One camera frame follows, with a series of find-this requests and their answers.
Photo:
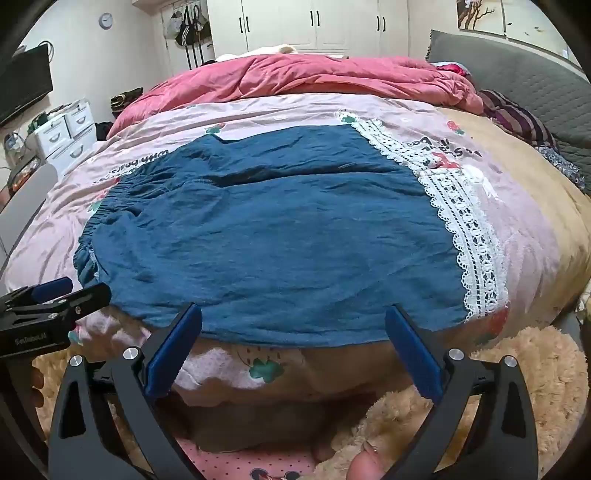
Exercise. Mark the white pillow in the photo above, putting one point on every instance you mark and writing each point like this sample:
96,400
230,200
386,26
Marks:
258,51

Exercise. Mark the pink printed pajamas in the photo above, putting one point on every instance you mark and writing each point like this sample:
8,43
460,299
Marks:
231,466

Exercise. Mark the white wardrobe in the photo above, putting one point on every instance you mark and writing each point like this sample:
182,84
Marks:
277,23

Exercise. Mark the magenta patterned cloth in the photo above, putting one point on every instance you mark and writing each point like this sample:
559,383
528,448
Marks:
455,69

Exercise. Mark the green item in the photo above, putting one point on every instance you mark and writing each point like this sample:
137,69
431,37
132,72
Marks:
39,123

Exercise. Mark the white drawer unit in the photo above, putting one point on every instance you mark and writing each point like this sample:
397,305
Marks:
69,134

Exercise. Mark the round wall clock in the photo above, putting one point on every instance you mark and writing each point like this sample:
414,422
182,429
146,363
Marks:
106,19

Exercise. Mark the dark olive cloth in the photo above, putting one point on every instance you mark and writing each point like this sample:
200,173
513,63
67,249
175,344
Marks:
127,98

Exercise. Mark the purple striped cloth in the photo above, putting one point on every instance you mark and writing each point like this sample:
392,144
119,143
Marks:
517,117

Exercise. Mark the black flat screen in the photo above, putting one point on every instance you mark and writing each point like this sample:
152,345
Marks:
23,87

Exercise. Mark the tan bedsheet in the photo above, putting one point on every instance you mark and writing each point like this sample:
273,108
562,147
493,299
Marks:
545,221

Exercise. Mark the small white device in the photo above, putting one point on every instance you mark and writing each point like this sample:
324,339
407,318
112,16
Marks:
13,142

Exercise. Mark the pale floral wall picture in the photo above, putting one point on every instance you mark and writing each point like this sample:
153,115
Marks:
531,23

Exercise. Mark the wall poster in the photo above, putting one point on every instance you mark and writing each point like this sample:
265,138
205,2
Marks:
480,16

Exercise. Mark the black striped hanging bag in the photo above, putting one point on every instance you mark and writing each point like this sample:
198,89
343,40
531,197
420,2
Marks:
194,30

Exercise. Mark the grey quilted headboard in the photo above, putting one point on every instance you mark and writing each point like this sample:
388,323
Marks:
517,74

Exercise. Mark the rose pink quilt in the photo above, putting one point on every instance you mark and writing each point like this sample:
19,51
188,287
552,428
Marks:
300,78

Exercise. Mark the person's bare foot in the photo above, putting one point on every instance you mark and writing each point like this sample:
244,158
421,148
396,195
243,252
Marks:
367,464

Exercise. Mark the person's left hand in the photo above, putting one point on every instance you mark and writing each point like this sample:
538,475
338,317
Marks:
38,385

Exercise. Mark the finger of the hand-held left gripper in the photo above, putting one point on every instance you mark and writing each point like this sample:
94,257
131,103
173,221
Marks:
51,288
87,297

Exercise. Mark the grey hanging bag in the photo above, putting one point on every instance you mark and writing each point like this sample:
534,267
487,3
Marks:
175,23

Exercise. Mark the blue pants with lace hem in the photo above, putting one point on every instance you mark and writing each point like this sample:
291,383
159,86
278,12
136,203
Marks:
277,230

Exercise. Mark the pink printed duvet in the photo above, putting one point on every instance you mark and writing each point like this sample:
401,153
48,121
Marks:
55,221

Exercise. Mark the dark floral cloth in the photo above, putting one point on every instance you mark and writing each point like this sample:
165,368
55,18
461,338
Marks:
561,166

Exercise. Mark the orange patterned box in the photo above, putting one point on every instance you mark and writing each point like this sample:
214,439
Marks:
25,173

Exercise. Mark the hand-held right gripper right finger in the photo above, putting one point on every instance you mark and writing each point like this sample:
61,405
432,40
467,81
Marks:
411,355

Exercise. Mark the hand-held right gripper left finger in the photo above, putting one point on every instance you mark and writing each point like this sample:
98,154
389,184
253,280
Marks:
175,350

